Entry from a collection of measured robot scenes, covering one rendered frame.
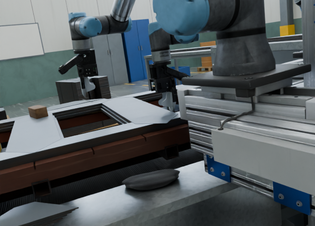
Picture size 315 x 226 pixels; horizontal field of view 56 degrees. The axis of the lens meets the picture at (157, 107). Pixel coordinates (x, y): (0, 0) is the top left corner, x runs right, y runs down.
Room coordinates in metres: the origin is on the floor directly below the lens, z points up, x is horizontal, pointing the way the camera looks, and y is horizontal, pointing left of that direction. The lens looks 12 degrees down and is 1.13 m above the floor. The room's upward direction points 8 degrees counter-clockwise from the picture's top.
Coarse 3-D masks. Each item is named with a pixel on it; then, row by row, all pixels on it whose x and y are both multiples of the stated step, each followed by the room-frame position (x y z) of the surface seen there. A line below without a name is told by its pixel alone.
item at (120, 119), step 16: (144, 96) 1.72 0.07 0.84; (160, 96) 1.74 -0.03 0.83; (64, 112) 1.56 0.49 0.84; (80, 112) 1.58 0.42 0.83; (112, 112) 1.40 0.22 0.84; (0, 128) 1.44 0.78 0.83; (144, 128) 1.03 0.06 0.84; (160, 128) 1.05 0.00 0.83; (80, 144) 0.95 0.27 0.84; (96, 144) 0.97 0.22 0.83; (16, 160) 0.88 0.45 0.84; (32, 160) 0.89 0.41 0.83
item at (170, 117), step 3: (174, 114) 1.13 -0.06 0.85; (162, 117) 1.11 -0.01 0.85; (165, 117) 1.11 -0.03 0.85; (168, 117) 1.10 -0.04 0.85; (171, 117) 1.10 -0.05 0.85; (150, 120) 1.10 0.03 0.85; (153, 120) 1.09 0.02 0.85; (156, 120) 1.08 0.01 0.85; (159, 120) 1.08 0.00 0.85; (162, 120) 1.07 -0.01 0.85; (165, 120) 1.07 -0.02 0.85; (135, 123) 1.08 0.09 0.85; (138, 123) 1.07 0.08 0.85; (141, 123) 1.07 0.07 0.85; (144, 123) 1.06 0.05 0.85; (147, 123) 1.06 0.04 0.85; (150, 123) 1.05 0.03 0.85; (153, 123) 1.05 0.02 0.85
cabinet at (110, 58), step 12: (96, 36) 9.24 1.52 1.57; (108, 36) 9.45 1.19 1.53; (120, 36) 9.68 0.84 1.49; (96, 48) 9.21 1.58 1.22; (108, 48) 9.42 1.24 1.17; (120, 48) 9.64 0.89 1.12; (96, 60) 9.17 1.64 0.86; (108, 60) 9.38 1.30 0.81; (120, 60) 9.60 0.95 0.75; (96, 72) 9.26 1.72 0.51; (108, 72) 9.35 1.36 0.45; (120, 72) 9.57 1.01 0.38
